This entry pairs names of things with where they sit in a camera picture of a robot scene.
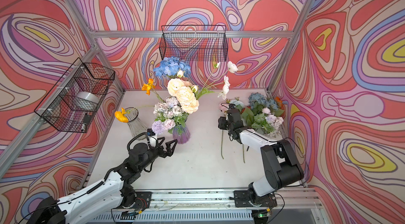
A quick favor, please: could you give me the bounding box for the blue purple glass vase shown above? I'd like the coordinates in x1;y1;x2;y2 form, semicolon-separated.
173;125;191;145

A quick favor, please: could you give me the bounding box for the clear ribbed glass vase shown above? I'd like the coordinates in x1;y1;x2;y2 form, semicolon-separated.
124;107;147;138

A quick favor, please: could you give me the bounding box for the white purple mixed bouquet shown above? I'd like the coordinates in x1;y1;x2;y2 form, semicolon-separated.
151;97;189;135

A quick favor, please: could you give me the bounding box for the orange poppy flower stem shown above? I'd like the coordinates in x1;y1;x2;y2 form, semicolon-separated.
114;78;163;123

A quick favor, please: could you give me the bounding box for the peach rose flower stem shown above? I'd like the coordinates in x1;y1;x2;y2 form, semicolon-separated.
175;86;199;114

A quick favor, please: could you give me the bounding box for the white yellow-centred poppy stem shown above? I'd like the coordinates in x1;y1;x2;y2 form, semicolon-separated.
196;61;238;100

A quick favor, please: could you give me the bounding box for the cream rose flower stem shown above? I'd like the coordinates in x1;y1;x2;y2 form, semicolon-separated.
167;70;186;97

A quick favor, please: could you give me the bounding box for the blue hydrangea flower stem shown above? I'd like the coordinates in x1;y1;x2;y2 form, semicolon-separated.
153;56;192;79

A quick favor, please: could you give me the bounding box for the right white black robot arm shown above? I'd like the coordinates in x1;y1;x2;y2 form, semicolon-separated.
218;105;304;198

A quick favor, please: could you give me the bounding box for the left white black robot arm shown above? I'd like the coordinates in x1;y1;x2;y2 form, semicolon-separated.
27;137;178;224

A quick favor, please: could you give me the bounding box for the pink rose flower stem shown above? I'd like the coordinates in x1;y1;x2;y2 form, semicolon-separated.
218;101;230;160

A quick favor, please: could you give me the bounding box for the pale blue rose stem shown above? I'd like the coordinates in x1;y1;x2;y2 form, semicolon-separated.
229;97;245;163

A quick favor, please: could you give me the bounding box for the teal white bouquet right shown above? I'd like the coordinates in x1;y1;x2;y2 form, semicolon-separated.
241;92;284;137

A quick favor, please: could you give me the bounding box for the small black device in basket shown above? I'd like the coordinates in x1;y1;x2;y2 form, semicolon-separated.
82;113;91;126

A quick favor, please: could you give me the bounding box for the white tape roll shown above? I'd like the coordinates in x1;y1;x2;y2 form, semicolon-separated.
76;91;100;104

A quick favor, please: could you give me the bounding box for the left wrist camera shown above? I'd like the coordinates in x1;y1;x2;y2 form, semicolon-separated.
147;128;157;148

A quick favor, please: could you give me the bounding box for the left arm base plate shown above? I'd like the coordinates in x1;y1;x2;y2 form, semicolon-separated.
118;191;152;210

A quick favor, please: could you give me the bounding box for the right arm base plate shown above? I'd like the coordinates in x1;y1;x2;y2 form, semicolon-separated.
230;189;277;209

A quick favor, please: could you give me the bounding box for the black wire basket back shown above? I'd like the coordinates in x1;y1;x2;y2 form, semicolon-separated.
159;24;228;62

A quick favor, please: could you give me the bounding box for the black wire basket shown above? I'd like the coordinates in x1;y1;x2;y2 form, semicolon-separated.
159;24;228;62
34;58;116;133

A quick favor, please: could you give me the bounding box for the black wire basket left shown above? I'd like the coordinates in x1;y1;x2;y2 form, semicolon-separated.
34;58;116;133

